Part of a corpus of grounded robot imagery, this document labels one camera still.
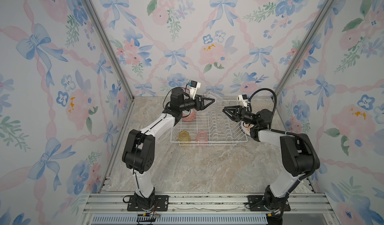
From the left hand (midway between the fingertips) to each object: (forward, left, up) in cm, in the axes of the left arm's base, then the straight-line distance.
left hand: (212, 98), depth 78 cm
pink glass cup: (-12, +5, -20) cm, 24 cm away
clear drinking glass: (+1, +2, +3) cm, 3 cm away
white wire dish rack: (+3, -3, -32) cm, 32 cm away
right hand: (-5, -6, -3) cm, 9 cm away
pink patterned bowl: (+7, +12, -25) cm, 29 cm away
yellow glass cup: (-9, +16, -25) cm, 31 cm away
